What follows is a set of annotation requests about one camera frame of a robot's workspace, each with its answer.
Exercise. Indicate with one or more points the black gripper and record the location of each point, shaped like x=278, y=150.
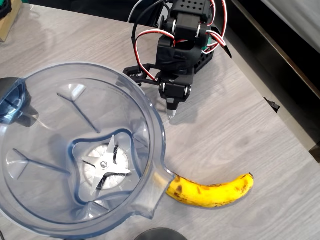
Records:
x=174, y=90

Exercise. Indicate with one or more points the spotted yellow banana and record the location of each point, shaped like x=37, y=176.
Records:
x=212, y=195

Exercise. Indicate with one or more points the steel blender blade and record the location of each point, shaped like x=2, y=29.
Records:
x=105, y=165

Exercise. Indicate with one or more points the clear plastic blender jar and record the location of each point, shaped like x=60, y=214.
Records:
x=50, y=175

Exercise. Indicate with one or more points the black table clamp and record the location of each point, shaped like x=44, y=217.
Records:
x=272, y=105

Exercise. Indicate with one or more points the black round lid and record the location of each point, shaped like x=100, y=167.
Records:
x=161, y=235

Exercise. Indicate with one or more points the black lattice camera mount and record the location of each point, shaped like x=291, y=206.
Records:
x=140, y=72

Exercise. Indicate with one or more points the metal window rail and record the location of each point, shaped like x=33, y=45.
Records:
x=275, y=45

